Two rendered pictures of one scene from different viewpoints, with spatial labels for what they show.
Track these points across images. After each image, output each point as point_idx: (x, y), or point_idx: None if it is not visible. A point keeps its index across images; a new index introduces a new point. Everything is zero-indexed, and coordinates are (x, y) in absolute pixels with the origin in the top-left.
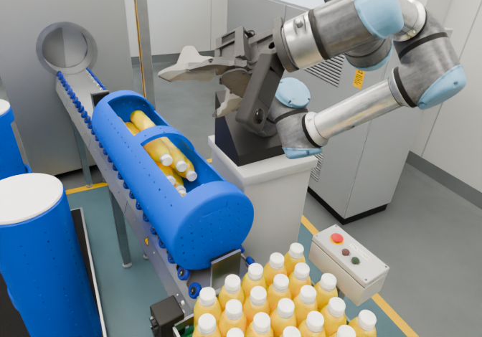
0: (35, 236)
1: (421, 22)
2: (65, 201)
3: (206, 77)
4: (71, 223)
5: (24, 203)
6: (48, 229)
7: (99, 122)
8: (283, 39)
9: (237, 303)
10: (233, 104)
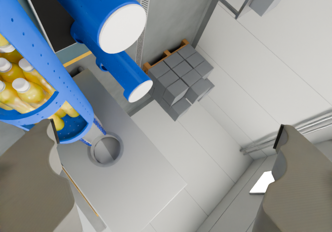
0: None
1: None
2: (93, 31)
3: (293, 216)
4: (79, 15)
5: (121, 24)
6: (99, 3)
7: (88, 104)
8: None
9: None
10: (26, 197)
